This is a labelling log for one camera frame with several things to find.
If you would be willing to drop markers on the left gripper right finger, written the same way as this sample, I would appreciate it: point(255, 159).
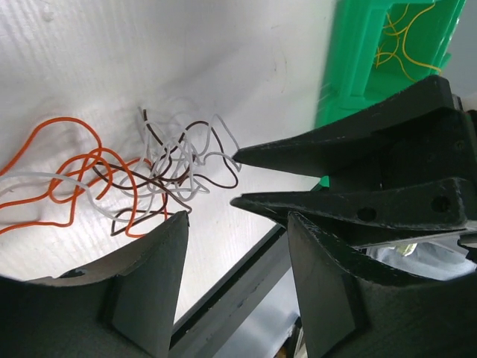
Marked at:
point(354, 306)

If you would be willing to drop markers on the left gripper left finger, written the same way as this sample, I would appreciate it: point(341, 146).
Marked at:
point(121, 305)

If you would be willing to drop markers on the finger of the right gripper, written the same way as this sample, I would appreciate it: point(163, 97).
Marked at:
point(420, 212)
point(415, 136)

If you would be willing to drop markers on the green compartment tray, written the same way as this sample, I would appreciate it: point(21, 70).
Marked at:
point(378, 48)

